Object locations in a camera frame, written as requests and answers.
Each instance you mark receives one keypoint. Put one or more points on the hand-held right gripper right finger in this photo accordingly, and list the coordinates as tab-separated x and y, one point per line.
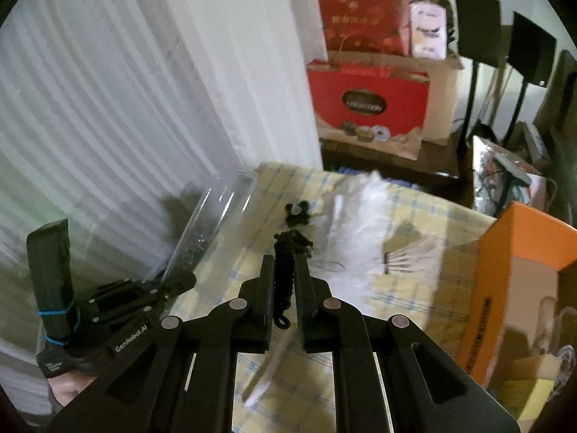
303	288

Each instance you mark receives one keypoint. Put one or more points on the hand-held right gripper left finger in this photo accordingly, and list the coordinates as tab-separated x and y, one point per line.
268	288

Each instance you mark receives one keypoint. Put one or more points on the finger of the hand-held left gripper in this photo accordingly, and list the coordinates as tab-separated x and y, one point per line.
176	283

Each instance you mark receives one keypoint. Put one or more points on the clear plastic container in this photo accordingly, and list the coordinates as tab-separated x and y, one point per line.
212	221

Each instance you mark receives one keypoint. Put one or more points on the orange cardboard box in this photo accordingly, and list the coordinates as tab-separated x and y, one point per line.
514	243

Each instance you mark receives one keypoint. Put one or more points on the person's left hand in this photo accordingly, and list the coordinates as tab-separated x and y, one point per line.
67	390

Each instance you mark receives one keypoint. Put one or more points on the black star knob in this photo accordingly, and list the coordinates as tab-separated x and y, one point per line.
297	214

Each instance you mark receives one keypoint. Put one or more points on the white feathery plastic bag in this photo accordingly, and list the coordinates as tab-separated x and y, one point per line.
360	234

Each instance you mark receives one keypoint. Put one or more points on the yellow checked tablecloth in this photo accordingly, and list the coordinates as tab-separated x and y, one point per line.
455	239

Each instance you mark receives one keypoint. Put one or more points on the white curtain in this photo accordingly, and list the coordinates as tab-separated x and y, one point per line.
90	121

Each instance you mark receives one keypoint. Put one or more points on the dark wooden cabinet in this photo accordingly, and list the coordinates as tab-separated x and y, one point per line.
432	164

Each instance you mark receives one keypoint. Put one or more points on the red gift bag oval label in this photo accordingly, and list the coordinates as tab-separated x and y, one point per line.
360	85

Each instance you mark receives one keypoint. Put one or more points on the shiny silver plastic bag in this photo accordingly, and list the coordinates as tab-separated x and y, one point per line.
491	176

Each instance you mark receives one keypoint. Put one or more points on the plain brown cardboard box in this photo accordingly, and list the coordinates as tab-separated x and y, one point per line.
444	99

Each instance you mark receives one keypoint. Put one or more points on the beige tape roll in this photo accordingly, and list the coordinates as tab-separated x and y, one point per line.
527	397

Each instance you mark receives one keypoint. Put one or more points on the red patterned gift bag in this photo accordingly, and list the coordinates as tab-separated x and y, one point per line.
360	18

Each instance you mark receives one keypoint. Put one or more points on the pink white carton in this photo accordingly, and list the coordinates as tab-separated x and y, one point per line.
428	31

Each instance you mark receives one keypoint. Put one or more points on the black speaker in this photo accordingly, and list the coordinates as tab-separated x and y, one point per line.
532	49
478	22

